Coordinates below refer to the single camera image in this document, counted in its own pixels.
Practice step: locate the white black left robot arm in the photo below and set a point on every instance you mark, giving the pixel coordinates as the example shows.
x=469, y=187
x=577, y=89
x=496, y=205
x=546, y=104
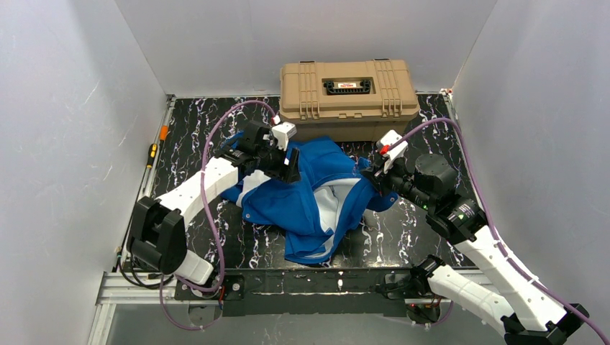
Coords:
x=157, y=235

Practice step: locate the tan plastic toolbox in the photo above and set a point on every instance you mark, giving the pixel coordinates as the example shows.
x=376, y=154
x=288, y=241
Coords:
x=348, y=102

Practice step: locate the orange handled screwdriver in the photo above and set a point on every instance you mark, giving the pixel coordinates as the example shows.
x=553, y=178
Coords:
x=163, y=133

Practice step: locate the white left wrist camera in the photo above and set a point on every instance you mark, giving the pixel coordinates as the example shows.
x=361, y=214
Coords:
x=282, y=133

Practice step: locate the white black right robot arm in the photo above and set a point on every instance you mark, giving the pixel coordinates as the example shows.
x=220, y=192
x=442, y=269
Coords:
x=515, y=308

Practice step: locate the yellow black handled screwdriver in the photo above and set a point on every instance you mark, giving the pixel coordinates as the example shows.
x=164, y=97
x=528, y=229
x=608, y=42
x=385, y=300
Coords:
x=151, y=155

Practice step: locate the blue zip jacket white lining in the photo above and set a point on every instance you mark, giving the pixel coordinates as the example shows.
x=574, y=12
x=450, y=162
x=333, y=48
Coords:
x=317, y=211

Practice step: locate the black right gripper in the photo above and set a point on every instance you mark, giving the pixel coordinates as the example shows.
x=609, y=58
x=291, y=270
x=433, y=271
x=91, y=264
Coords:
x=378, y=173

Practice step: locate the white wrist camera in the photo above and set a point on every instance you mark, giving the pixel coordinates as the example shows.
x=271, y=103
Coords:
x=391, y=146
x=282, y=133

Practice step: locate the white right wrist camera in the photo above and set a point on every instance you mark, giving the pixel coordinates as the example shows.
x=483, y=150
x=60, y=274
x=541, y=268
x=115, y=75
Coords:
x=391, y=146

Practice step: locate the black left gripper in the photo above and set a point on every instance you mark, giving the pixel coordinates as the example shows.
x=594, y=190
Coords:
x=290, y=169

